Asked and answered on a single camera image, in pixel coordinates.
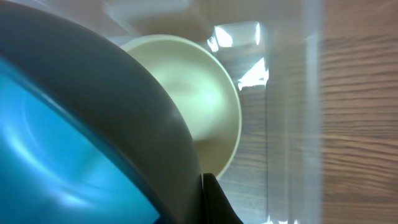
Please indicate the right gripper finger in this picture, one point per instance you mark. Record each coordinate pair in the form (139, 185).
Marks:
(216, 207)

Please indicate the cream bowl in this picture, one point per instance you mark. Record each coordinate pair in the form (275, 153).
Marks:
(202, 90)

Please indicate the dark blue bowl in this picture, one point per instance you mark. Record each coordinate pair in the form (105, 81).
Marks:
(88, 135)

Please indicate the clear plastic storage container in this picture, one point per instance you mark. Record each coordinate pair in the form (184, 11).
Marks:
(271, 51)

